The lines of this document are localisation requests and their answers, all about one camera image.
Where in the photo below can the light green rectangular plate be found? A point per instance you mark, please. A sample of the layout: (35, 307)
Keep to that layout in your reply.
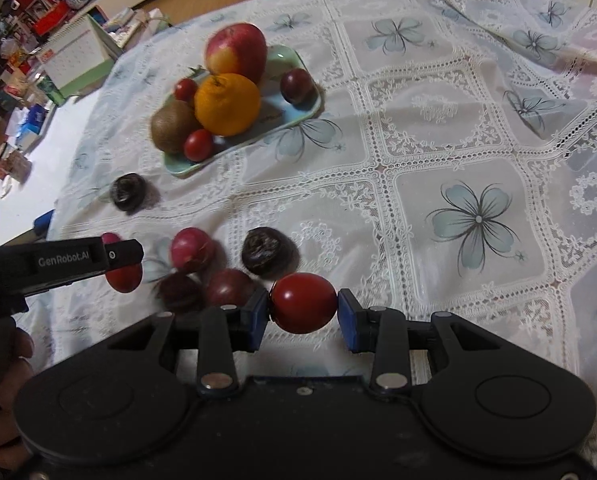
(298, 112)

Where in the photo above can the white lace floral tablecloth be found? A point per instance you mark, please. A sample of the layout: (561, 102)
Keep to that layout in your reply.
(428, 110)

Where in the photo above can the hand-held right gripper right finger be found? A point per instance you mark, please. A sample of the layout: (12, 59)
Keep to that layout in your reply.
(348, 320)

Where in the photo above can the brown kiwi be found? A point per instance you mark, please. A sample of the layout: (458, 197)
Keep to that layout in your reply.
(171, 127)

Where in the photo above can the blue tissue pack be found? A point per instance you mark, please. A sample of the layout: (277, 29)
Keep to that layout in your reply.
(31, 122)

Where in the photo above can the desk calendar with green base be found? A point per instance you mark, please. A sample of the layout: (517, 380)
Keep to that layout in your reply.
(73, 55)

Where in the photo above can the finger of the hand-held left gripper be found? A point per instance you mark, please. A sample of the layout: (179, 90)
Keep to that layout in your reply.
(124, 256)

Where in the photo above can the blue flat object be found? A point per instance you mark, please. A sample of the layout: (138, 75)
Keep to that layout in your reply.
(43, 222)

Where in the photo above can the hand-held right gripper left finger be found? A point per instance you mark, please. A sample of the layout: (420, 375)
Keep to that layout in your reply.
(258, 320)

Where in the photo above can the red box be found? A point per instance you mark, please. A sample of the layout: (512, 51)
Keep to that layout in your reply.
(51, 19)

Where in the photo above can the green can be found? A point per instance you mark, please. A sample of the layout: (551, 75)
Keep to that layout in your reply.
(53, 92)

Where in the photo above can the person's left hand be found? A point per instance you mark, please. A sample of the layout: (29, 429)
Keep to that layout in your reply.
(13, 360)

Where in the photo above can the dark water chestnut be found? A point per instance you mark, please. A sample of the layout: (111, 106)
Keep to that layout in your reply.
(128, 191)
(266, 252)

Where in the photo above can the red yellow apple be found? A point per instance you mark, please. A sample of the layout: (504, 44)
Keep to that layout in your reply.
(236, 50)

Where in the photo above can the dark purple plum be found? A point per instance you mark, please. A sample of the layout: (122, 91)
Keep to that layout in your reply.
(297, 85)
(228, 287)

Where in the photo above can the stack of books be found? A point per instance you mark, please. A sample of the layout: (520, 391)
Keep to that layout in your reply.
(126, 22)

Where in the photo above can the large orange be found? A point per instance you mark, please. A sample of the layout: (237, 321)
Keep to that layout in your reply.
(228, 105)

